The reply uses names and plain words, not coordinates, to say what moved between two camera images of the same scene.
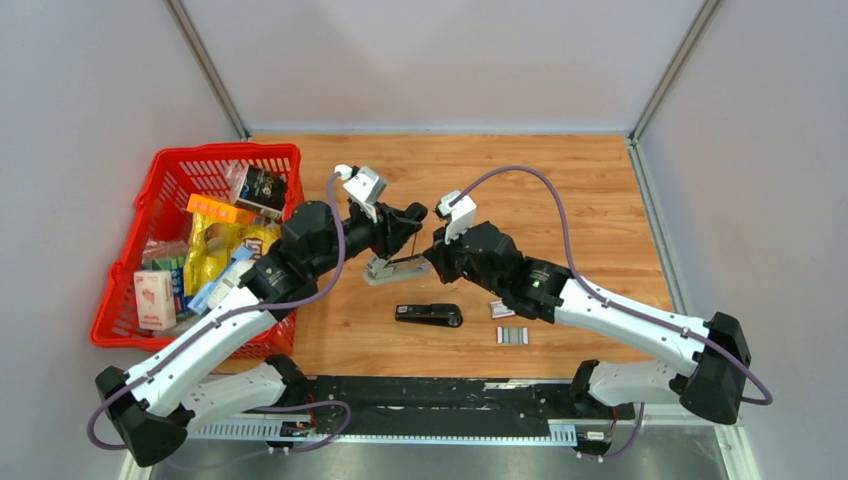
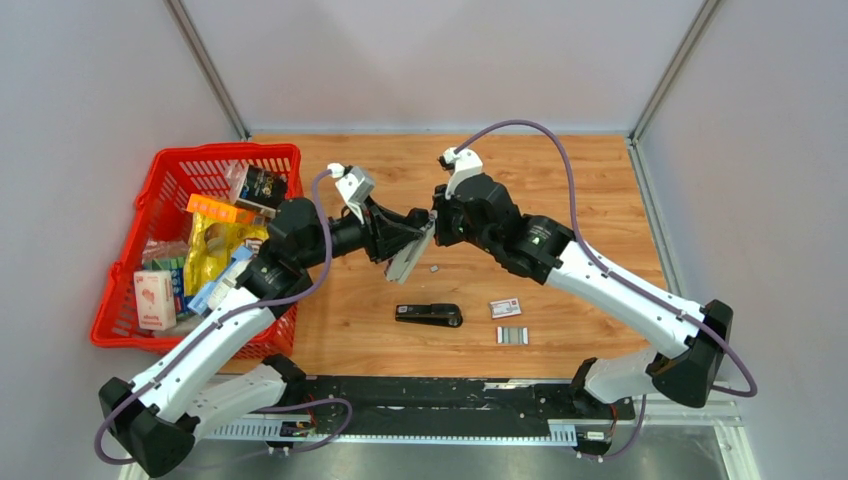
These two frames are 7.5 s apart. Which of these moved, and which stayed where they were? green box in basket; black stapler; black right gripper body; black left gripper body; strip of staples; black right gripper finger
Moved: black right gripper finger; black right gripper body
Stayed: black stapler; strip of staples; black left gripper body; green box in basket
